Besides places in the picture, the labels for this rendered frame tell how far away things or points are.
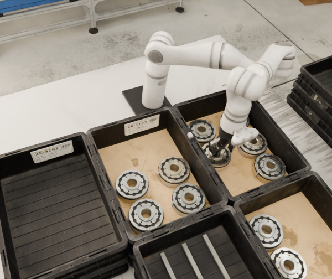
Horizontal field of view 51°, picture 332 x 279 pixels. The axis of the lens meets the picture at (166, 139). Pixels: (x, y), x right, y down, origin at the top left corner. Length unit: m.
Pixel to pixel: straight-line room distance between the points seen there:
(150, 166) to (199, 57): 0.41
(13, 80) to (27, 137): 1.35
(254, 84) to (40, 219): 0.71
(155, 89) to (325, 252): 0.81
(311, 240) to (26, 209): 0.85
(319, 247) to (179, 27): 2.42
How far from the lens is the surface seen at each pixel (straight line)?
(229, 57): 1.23
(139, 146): 1.21
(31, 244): 1.08
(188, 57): 1.25
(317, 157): 1.52
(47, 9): 2.88
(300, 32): 3.47
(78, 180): 1.15
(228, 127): 1.05
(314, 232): 1.18
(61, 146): 1.14
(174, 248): 1.04
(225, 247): 1.07
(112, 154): 1.19
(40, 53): 2.95
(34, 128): 1.48
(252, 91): 0.94
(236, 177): 1.18
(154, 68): 1.35
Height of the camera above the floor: 1.80
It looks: 52 degrees down
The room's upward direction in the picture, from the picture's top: 6 degrees clockwise
